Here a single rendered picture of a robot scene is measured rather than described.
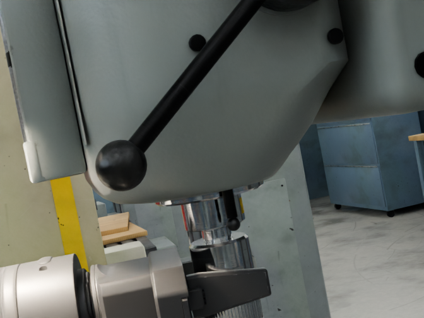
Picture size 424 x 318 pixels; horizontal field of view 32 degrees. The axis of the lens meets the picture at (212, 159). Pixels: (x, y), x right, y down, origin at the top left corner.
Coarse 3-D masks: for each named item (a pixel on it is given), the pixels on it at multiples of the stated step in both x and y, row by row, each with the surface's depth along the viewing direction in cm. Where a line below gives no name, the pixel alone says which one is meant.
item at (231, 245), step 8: (232, 232) 58; (240, 232) 58; (200, 240) 57; (224, 240) 55; (232, 240) 55; (240, 240) 55; (248, 240) 56; (192, 248) 56; (200, 248) 55; (208, 248) 55; (216, 248) 55; (224, 248) 55; (232, 248) 55; (240, 248) 55; (192, 256) 56; (200, 256) 55; (208, 256) 55; (216, 256) 55
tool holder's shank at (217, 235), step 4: (220, 228) 56; (224, 228) 56; (204, 232) 56; (208, 232) 56; (212, 232) 56; (216, 232) 56; (220, 232) 56; (224, 232) 56; (228, 232) 56; (204, 236) 56; (208, 236) 56; (212, 236) 56; (216, 236) 56; (220, 236) 56; (224, 236) 56; (228, 236) 56; (204, 240) 56; (208, 240) 56; (212, 240) 56; (216, 240) 56
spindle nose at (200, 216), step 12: (192, 204) 55; (204, 204) 54; (216, 204) 54; (192, 216) 55; (204, 216) 54; (216, 216) 54; (240, 216) 56; (192, 228) 55; (204, 228) 55; (216, 228) 54
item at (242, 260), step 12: (240, 252) 55; (192, 264) 56; (204, 264) 55; (216, 264) 55; (228, 264) 55; (240, 264) 55; (252, 264) 56; (228, 312) 55; (240, 312) 55; (252, 312) 55
